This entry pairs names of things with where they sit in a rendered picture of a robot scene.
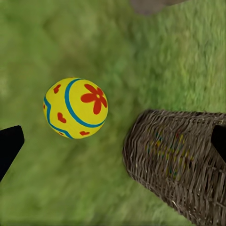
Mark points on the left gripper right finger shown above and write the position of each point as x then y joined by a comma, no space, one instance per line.
218,139

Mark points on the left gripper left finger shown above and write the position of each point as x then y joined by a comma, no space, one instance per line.
11,141

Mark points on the wicker basket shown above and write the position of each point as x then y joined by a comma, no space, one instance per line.
197,192

